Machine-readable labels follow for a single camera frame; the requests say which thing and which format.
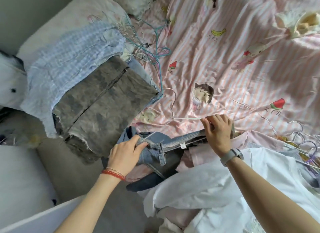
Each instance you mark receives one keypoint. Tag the person's right hand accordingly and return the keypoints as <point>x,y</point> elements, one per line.
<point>220,137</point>

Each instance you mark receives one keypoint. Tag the person's left hand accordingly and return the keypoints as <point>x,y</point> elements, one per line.
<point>122,157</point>

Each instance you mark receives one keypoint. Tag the person's right thumb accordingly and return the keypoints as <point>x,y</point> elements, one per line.
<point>206,127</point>

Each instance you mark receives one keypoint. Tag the person's left thumb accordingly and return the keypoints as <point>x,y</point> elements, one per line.
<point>142,146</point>

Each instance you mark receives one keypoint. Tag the blue denim shorts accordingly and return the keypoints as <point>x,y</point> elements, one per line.
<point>170,150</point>

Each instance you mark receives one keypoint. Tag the person's right forearm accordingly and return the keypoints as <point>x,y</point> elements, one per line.
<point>270,197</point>

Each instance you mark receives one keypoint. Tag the person's left forearm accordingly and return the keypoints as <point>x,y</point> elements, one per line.
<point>87,205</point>

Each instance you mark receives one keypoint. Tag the pale pink garment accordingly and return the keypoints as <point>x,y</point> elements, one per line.
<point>197,152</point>

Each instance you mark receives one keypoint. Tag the dark blue garment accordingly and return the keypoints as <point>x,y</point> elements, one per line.
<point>147,181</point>

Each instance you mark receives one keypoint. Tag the grey wrist watch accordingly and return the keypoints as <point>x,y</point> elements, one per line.
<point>231,155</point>

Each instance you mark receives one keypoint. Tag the folded grey denim skirt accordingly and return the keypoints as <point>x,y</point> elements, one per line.
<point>100,107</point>

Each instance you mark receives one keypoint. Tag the white garment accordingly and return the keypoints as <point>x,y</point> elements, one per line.
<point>225,187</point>

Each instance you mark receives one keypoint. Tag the pink striped cartoon bedsheet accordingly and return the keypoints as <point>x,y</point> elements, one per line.
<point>225,60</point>

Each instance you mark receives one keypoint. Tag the folded light blue jeans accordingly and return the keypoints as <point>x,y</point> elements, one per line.
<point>145,72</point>

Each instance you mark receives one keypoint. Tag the folded blue checked garment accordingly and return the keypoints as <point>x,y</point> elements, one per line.
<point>72,62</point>

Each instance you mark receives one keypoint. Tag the white board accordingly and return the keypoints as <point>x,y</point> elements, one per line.
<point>32,217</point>

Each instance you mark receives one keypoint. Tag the white plush toy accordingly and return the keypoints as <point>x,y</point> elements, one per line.
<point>11,85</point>

